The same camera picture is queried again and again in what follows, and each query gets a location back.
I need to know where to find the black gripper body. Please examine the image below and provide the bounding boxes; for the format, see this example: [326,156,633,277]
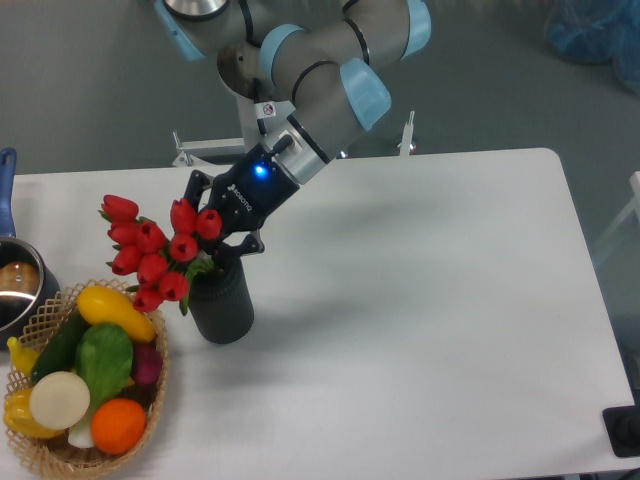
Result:
[201,143,299,242]

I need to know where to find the purple red radish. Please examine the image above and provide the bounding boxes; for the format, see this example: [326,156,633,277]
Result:
[131,344,163,385]

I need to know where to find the yellow squash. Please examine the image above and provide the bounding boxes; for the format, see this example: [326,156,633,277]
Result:
[76,285,156,344]

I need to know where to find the yellow banana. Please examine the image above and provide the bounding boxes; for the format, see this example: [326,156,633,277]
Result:
[6,337,40,377]

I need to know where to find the white leek stalk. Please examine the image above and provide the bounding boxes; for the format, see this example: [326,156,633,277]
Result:
[67,412,95,449]

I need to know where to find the blue handled steel saucepan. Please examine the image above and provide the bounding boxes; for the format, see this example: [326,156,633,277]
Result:
[1,148,59,352]

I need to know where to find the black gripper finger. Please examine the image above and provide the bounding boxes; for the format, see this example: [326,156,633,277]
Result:
[183,169,214,210]
[213,230,265,261]

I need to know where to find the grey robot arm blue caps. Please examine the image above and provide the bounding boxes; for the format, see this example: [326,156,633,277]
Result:
[155,1,431,263]

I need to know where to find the red tulip bouquet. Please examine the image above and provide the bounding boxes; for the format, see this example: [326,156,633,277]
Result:
[99,194,223,314]

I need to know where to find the white onion half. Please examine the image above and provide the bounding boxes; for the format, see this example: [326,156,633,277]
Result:
[29,371,90,430]

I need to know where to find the green lettuce leaf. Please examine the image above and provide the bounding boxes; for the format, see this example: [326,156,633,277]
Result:
[75,323,133,413]

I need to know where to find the orange fruit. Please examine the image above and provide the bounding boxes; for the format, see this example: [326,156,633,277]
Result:
[91,398,146,455]

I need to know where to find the dark green cucumber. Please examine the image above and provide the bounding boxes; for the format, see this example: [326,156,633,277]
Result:
[30,310,90,384]

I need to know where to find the yellow bell pepper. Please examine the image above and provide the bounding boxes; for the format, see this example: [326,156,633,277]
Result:
[4,388,65,439]

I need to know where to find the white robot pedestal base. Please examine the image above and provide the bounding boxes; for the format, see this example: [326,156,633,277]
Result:
[172,94,420,169]

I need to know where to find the black device at table edge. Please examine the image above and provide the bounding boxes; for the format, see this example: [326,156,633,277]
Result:
[602,406,639,458]

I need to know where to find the dark grey ribbed vase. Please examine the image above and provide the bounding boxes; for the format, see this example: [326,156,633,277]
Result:
[188,258,254,345]

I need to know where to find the blue mesh bag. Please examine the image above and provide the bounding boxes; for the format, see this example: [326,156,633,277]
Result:
[544,1,639,94]

